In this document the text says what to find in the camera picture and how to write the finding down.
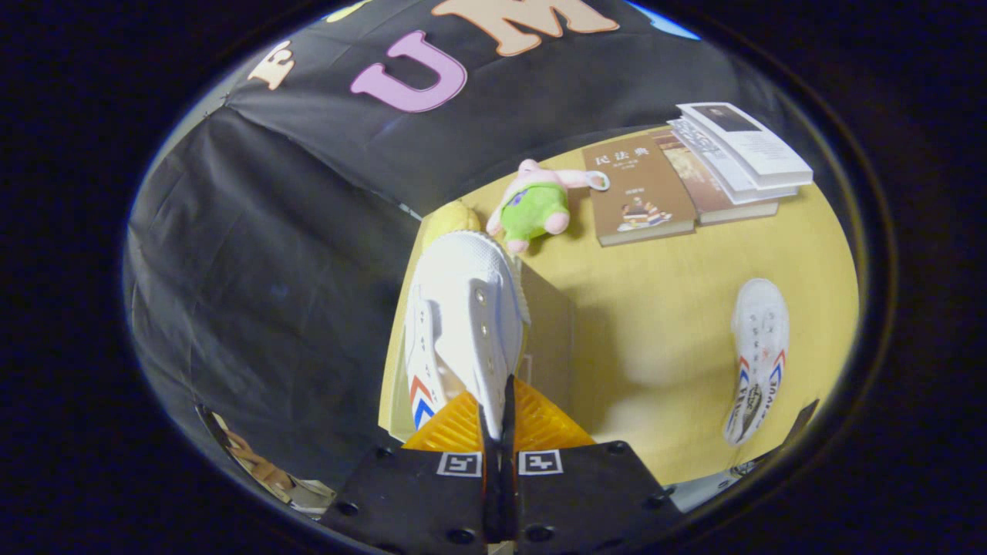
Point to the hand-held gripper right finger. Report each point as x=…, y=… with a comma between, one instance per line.
x=586, y=501

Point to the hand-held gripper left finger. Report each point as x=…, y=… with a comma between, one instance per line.
x=416, y=501

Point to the brown cardboard storage box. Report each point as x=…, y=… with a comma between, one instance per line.
x=549, y=339

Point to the white canvas shoe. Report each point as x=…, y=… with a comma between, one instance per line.
x=759, y=331
x=463, y=308

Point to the black backdrop cloth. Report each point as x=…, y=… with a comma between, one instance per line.
x=270, y=270

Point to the yellow plush toy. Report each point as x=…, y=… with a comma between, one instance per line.
x=451, y=220

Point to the pink and green plush toy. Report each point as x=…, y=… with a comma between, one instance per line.
x=532, y=212

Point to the brown book with picture cover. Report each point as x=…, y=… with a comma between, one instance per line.
x=640, y=185

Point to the brown book with beige cover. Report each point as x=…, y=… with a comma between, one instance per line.
x=694, y=181

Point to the white book with patterned cover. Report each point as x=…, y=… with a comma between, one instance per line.
x=713, y=158

